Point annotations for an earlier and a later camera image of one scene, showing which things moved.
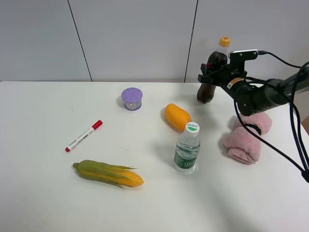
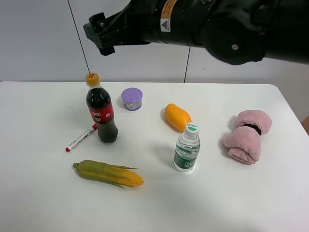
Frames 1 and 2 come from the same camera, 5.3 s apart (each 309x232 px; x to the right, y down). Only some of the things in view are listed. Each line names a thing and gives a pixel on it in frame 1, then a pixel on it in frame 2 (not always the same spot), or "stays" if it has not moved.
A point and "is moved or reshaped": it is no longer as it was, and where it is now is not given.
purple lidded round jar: [132, 97] stays
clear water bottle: [187, 148] stays
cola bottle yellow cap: [225, 41] is moved or reshaped
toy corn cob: [121, 176] stays
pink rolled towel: [243, 144] stays
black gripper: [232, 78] → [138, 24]
